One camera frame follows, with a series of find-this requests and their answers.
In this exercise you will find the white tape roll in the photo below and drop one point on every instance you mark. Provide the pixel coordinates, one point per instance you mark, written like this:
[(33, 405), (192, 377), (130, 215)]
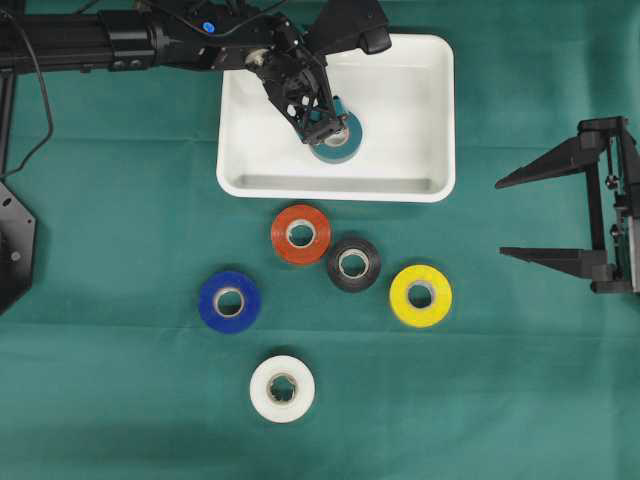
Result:
[(282, 389)]

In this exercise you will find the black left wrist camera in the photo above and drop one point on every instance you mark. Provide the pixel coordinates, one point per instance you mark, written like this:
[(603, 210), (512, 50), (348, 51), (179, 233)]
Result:
[(345, 25)]

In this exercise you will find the white plastic tray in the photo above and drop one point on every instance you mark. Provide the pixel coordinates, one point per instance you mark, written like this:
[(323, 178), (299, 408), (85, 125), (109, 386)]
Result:
[(405, 101)]

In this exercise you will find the black mounting rail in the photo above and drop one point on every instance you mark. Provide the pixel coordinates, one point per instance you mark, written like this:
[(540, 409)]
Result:
[(8, 85)]

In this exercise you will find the blue tape roll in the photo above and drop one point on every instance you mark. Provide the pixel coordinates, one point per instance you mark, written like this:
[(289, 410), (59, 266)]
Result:
[(229, 302)]

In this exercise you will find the green tape roll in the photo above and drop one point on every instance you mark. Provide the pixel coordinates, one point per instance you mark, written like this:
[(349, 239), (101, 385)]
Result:
[(343, 145)]

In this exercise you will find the yellow tape roll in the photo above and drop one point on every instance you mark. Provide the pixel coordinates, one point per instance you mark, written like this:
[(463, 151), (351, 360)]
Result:
[(420, 296)]

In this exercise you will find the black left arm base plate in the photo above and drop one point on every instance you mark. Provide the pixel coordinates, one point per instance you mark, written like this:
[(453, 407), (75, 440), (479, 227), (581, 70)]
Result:
[(18, 233)]

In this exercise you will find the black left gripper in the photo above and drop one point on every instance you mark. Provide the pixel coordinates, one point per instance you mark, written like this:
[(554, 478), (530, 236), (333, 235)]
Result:
[(294, 79)]

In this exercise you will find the black tape roll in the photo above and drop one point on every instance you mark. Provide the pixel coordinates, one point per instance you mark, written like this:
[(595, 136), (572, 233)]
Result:
[(354, 264)]

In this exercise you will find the red tape roll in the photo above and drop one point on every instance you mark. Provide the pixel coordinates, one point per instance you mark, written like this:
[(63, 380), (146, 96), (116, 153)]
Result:
[(301, 234)]

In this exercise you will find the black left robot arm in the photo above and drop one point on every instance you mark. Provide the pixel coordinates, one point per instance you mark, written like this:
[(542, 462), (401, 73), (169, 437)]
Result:
[(200, 36)]

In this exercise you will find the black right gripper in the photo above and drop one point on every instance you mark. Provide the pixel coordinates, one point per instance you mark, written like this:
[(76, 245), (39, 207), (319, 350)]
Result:
[(608, 154)]

